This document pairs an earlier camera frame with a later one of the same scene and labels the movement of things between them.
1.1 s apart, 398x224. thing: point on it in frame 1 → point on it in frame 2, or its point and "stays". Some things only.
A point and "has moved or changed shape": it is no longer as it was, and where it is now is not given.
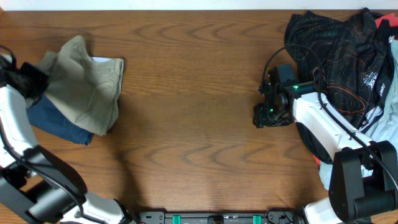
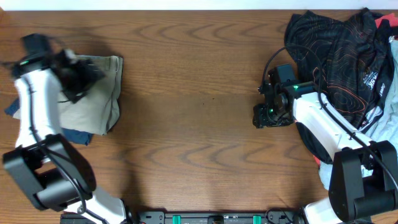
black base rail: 222,217 stays
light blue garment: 385,129 stays
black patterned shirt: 346,60 stays
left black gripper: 40,76 → 94,73
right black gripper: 260,115 stays
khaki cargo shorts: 84,89 has moved or changed shape
